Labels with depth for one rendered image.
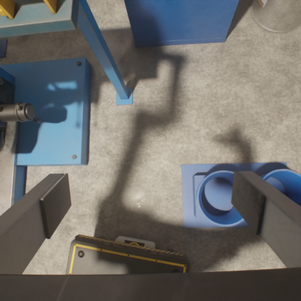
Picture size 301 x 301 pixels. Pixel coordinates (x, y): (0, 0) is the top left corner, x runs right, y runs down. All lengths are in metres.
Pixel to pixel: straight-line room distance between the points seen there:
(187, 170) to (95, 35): 1.03
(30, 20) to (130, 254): 1.17
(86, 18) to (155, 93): 0.89
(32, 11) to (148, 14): 0.97
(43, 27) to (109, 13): 1.44
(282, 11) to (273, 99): 0.61
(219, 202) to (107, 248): 0.74
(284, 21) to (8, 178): 2.32
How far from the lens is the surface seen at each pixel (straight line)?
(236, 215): 1.33
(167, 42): 1.92
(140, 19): 1.72
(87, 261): 1.44
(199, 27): 1.82
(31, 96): 1.95
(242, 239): 1.71
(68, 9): 0.81
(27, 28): 0.86
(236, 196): 0.17
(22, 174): 1.94
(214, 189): 1.48
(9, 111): 1.45
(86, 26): 1.09
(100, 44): 1.18
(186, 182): 1.59
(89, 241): 1.40
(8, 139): 1.91
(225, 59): 1.92
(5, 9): 0.86
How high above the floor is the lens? 1.60
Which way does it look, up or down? 79 degrees down
